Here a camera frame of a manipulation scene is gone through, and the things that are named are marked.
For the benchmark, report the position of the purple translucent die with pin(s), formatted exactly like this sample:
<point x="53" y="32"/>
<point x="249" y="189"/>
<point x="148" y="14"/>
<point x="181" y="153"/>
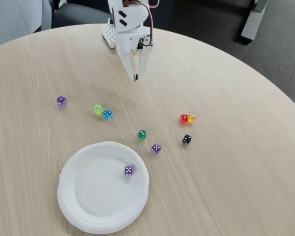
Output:
<point x="61" y="101"/>
<point x="156" y="148"/>
<point x="128" y="171"/>

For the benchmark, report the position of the white paper plate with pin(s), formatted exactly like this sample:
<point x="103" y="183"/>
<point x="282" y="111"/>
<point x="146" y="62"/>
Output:
<point x="100" y="191"/>

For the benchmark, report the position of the dark grey chair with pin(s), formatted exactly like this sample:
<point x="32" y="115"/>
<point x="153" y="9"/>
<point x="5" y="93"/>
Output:
<point x="81" y="16"/>

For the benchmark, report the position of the lime green translucent die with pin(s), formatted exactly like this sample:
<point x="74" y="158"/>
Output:
<point x="97" y="109"/>

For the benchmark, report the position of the blue translucent die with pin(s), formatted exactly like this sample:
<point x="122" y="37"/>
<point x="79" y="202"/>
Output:
<point x="107" y="114"/>

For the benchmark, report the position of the red translucent die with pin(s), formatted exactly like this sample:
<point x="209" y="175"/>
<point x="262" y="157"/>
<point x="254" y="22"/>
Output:
<point x="183" y="119"/>

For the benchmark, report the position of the yellow translucent die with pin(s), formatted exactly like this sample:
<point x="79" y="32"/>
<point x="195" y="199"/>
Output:
<point x="192" y="118"/>

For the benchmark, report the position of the dark green translucent die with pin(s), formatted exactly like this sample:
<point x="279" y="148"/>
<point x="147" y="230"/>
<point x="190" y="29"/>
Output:
<point x="142" y="135"/>

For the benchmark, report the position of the black die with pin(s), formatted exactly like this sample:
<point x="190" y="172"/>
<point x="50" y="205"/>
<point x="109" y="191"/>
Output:
<point x="186" y="139"/>

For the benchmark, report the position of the grey desk leg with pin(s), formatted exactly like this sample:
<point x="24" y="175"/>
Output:
<point x="252" y="23"/>

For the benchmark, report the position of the white cabinet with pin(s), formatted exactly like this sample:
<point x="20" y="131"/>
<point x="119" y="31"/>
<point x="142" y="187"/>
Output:
<point x="12" y="19"/>

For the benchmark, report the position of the white perforated base plate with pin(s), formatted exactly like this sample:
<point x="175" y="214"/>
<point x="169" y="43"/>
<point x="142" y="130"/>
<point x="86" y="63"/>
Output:
<point x="108" y="34"/>

